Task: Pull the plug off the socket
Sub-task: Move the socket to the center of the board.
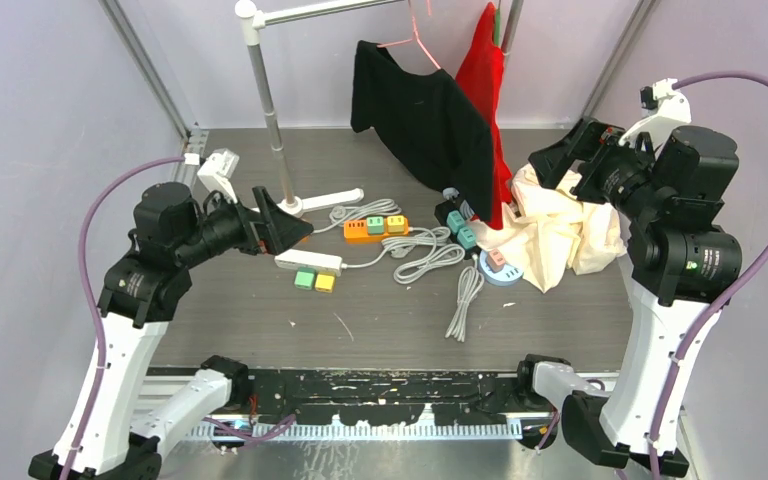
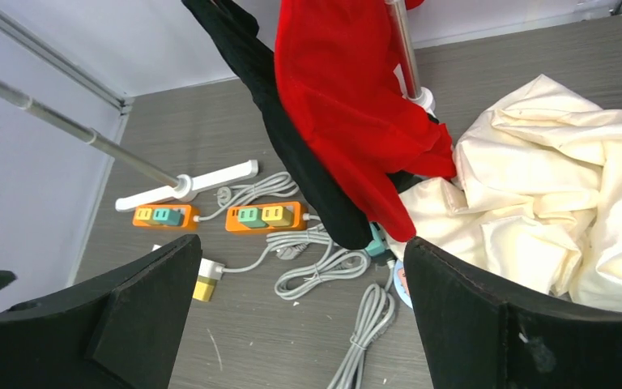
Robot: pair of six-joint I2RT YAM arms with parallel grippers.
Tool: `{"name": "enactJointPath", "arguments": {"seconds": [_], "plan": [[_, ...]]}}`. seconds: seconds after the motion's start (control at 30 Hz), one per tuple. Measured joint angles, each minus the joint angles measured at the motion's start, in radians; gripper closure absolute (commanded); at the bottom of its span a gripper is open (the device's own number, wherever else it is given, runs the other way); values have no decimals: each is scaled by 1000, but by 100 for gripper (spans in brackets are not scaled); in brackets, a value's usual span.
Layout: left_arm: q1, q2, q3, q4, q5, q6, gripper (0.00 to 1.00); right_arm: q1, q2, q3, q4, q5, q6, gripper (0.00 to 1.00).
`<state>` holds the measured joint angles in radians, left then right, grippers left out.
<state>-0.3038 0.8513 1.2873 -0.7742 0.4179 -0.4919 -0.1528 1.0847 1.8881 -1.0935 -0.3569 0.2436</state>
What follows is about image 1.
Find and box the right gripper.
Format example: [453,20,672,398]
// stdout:
[529,114,667,222]

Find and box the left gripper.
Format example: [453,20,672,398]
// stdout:
[174,186,312,269]

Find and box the teal USB charger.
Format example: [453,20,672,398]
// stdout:
[445,210,466,235]
[456,226,477,250]

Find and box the black power strip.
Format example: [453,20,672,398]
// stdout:
[434,201,469,247]

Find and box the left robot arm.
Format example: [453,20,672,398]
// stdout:
[28,182,313,479]

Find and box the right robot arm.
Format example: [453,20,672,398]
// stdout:
[514,118,742,478]

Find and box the round blue socket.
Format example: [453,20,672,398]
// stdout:
[478,251,523,287]

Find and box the white power strip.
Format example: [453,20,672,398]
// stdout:
[274,249,345,276]

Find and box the green charger on white strip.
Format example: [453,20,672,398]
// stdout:
[294,267,317,290]

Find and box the cream cloth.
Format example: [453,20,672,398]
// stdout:
[468,165,627,293]

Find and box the yellow charger on white strip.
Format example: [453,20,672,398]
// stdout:
[314,273,336,293]

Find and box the orange power strip right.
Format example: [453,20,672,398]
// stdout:
[343,217,409,244]

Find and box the green charger on orange strip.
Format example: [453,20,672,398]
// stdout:
[365,216,387,236]

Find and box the red garment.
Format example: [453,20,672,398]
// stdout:
[455,1,513,230]

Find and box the yellow charger on orange strip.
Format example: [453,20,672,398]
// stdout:
[386,215,408,235]

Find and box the pink charger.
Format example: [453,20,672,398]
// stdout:
[486,249,506,272]

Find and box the black shirt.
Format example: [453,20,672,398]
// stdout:
[350,40,495,223]

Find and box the pink hanger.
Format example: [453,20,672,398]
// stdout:
[376,0,442,70]

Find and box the silver clothes rack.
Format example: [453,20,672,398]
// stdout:
[234,0,524,216]

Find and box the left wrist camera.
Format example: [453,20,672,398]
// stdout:
[197,148,239,204]

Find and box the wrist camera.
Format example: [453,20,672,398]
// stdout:
[618,78,692,152]
[197,148,239,204]

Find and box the orange strip grey cable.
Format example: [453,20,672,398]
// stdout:
[311,198,403,235]

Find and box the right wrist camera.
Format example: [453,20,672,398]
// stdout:
[618,78,692,152]

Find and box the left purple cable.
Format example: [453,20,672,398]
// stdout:
[59,153,200,480]

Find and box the black strip grey cable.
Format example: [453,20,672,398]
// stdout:
[444,258,486,344]

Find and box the grey coiled cable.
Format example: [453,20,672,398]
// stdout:
[342,227,467,286]

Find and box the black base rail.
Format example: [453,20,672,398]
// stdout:
[218,369,553,427]

